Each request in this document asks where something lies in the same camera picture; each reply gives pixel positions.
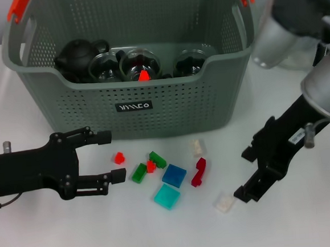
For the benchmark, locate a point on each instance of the black clay teapot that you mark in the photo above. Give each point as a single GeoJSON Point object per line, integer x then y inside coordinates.
{"type": "Point", "coordinates": [76, 54]}

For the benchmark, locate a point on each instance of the small green building brick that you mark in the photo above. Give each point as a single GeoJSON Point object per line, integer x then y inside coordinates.
{"type": "Point", "coordinates": [139, 173]}

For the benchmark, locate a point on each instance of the dark red curved brick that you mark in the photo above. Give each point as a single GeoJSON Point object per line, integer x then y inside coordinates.
{"type": "Point", "coordinates": [198, 172]}

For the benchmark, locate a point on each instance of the small red building brick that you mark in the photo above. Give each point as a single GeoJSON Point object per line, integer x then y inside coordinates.
{"type": "Point", "coordinates": [150, 167]}
{"type": "Point", "coordinates": [119, 158]}

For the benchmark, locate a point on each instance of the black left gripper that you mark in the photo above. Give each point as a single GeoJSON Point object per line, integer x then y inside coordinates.
{"type": "Point", "coordinates": [34, 171]}

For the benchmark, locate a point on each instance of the blue square building plate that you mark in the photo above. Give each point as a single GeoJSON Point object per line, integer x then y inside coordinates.
{"type": "Point", "coordinates": [174, 175]}

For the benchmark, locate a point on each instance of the grey-green perforated storage bin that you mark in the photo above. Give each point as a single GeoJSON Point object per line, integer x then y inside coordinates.
{"type": "Point", "coordinates": [167, 114]}

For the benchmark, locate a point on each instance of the bright red slope brick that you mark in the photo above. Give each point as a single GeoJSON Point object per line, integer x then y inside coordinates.
{"type": "Point", "coordinates": [143, 77]}

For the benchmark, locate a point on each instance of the teal square building plate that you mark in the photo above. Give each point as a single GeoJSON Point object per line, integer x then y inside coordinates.
{"type": "Point", "coordinates": [167, 197]}

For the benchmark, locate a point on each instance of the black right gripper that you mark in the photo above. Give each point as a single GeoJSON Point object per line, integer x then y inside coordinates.
{"type": "Point", "coordinates": [283, 140]}

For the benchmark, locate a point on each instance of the long green building brick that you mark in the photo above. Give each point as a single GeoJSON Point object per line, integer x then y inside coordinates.
{"type": "Point", "coordinates": [157, 159]}

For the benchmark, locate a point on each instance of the cream long building brick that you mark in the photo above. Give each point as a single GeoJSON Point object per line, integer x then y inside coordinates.
{"type": "Point", "coordinates": [197, 148]}

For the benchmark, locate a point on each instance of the glass pitcher black lid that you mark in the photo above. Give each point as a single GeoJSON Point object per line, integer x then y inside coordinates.
{"type": "Point", "coordinates": [300, 58]}

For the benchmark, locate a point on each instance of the white two-stud building brick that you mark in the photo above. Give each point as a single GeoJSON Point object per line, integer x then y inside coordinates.
{"type": "Point", "coordinates": [224, 204]}

